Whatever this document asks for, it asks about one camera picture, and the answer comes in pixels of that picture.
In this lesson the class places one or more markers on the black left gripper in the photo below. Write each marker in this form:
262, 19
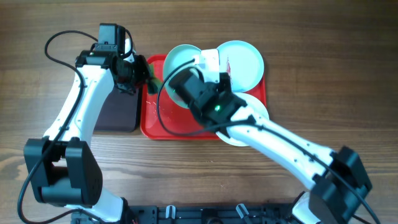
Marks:
142, 62

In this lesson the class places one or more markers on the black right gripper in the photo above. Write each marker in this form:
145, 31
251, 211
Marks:
224, 83

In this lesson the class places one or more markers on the green yellow sponge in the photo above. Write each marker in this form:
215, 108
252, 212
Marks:
153, 83

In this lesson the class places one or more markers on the white ceramic plate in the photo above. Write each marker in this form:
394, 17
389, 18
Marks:
254, 103

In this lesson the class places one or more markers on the light blue ceramic plate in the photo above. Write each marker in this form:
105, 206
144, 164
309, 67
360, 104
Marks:
243, 63

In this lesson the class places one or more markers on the pale green ceramic plate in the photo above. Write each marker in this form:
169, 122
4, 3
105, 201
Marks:
176, 57

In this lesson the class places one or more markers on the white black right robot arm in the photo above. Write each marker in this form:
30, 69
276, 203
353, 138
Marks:
336, 181

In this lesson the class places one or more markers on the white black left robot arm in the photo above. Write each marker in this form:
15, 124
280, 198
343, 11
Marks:
62, 169

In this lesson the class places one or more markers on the dark brown tray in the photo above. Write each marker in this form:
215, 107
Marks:
120, 112

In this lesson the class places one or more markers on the red plastic tray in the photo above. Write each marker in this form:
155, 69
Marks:
174, 117

